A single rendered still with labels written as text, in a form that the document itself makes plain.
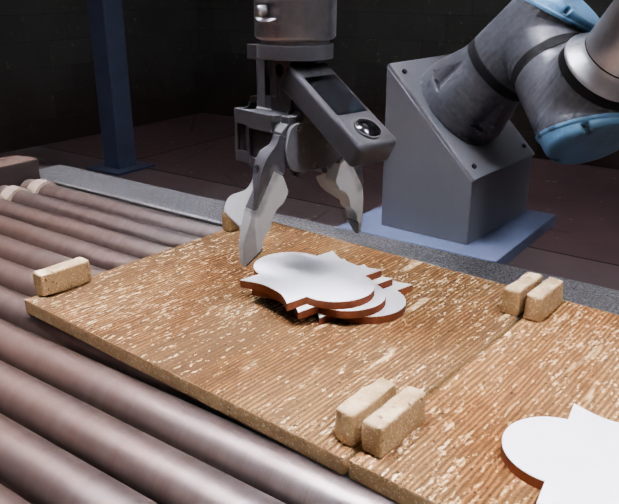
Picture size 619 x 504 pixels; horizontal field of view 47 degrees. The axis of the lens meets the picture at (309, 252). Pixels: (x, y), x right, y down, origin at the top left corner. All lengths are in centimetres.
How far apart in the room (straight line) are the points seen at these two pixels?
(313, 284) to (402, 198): 46
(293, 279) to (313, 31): 24
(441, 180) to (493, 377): 52
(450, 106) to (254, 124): 46
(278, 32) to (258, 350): 28
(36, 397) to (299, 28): 38
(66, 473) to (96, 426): 6
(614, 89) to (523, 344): 38
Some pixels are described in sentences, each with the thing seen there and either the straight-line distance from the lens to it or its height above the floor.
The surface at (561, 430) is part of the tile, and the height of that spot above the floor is 94.
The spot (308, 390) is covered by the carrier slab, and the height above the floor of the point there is 94.
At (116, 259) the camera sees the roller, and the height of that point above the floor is 92.
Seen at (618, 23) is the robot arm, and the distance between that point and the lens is 91.
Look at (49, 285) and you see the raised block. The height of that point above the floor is 95.
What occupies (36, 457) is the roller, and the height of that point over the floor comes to 92.
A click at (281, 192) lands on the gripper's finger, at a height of 106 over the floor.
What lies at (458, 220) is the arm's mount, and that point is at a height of 91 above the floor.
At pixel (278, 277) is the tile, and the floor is 96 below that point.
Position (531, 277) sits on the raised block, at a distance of 75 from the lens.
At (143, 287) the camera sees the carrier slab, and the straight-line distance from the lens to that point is 78.
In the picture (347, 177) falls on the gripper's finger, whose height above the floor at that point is 106.
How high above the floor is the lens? 124
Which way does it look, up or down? 21 degrees down
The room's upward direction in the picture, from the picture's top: straight up
